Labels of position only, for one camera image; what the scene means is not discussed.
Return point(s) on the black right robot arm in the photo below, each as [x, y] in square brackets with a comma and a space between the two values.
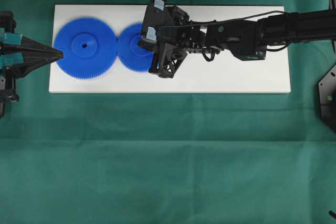
[249, 40]

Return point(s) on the green table cloth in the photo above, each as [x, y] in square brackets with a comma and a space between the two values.
[167, 158]

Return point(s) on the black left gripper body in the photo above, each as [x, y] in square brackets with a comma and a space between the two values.
[10, 56]

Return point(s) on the small blue gear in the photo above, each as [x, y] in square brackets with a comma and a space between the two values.
[131, 55]

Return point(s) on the large blue gear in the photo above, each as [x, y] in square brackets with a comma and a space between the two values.
[89, 47]

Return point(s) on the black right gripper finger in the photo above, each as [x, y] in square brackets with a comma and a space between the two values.
[154, 17]
[167, 60]

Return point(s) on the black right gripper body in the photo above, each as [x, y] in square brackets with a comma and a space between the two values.
[184, 33]

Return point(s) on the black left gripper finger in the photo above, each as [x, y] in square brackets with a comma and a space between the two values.
[25, 68]
[29, 45]

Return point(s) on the white rectangular board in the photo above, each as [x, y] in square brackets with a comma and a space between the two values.
[225, 74]

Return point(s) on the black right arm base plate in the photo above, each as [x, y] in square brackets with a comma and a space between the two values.
[326, 88]

